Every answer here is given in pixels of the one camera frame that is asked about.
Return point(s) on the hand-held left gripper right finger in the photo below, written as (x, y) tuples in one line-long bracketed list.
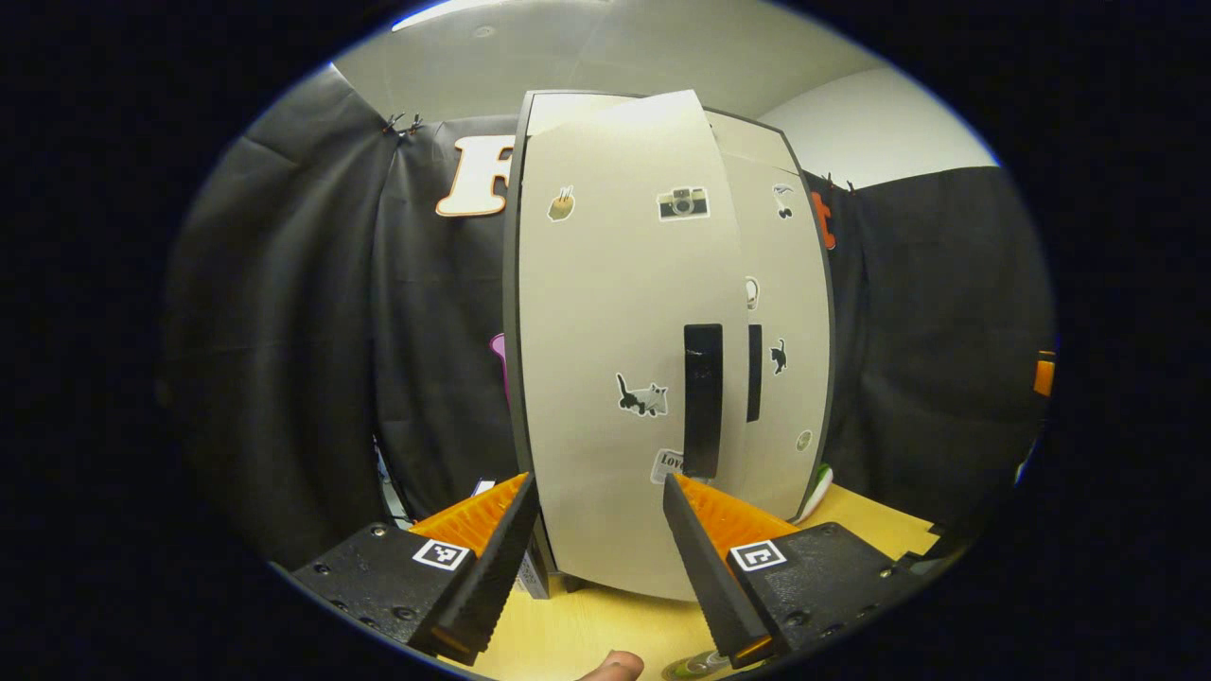
[(705, 567)]

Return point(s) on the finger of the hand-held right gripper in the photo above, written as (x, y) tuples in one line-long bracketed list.
[(1044, 374)]

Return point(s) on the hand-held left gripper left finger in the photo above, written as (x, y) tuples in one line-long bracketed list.
[(501, 567)]

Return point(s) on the clear bottle with green label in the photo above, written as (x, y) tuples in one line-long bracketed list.
[(691, 666)]

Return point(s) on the white cabinet door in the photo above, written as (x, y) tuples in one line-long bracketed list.
[(605, 312), (790, 284)]

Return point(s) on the white cabinet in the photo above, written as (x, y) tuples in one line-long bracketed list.
[(512, 284)]

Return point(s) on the black backdrop cloth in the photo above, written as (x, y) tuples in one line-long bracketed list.
[(284, 331)]

